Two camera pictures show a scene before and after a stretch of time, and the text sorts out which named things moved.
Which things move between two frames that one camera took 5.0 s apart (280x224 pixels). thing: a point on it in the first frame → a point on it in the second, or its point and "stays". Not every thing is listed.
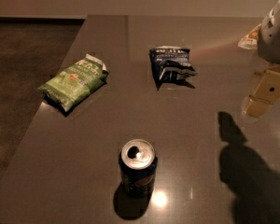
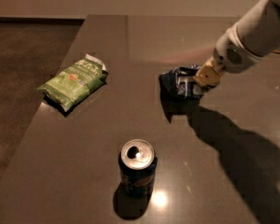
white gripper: [275, 37] → [230, 54]
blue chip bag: [171, 64] → [179, 85]
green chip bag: [74, 83] stays
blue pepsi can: [138, 162] stays
